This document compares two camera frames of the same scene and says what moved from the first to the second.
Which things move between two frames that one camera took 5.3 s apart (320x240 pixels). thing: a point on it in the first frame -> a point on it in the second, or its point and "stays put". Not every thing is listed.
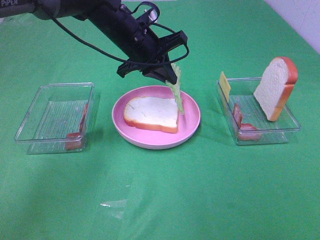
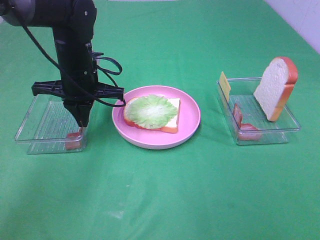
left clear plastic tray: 58,119 stays put
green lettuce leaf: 174,87 -> 150,111
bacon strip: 73,141 stays put
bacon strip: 246,131 stays put
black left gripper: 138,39 -> 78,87
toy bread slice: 276,86 stays put
